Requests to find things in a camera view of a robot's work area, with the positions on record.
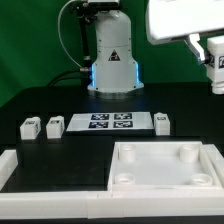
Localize marker sheet with tags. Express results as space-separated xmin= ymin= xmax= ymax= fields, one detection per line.
xmin=67 ymin=112 xmax=153 ymax=132

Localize grey cable left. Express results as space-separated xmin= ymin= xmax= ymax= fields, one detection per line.
xmin=57 ymin=0 xmax=84 ymax=69

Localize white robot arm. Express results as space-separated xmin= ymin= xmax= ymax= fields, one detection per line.
xmin=87 ymin=0 xmax=224 ymax=99

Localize black cables at base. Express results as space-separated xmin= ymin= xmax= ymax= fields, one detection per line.
xmin=48 ymin=68 xmax=92 ymax=88

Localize white U-shaped obstacle fence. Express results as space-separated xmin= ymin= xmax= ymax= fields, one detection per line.
xmin=0 ymin=144 xmax=224 ymax=220

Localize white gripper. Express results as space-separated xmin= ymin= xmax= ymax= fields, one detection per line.
xmin=145 ymin=0 xmax=224 ymax=64

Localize white square tabletop part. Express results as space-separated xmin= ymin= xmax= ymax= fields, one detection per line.
xmin=107 ymin=141 xmax=224 ymax=192

